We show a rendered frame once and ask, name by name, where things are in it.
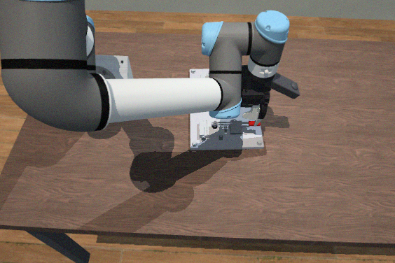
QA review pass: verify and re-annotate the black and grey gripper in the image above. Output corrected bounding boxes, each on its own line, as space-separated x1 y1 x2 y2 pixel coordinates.
240 65 275 127

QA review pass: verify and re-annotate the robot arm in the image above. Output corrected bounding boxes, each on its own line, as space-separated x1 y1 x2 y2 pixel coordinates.
0 0 300 132

